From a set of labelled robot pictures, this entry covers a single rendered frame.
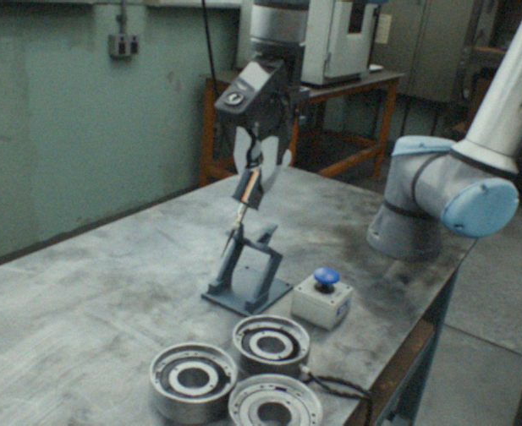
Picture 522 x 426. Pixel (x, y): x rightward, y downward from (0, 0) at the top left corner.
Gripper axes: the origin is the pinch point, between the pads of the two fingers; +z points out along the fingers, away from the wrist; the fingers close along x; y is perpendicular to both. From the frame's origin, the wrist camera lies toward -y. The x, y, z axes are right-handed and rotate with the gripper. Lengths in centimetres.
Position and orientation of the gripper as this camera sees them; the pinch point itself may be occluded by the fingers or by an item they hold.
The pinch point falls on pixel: (253, 182)
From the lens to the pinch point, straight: 79.5
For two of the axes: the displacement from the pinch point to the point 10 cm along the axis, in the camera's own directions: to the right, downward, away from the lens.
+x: -8.3, -3.0, 4.6
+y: 5.4, -2.8, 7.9
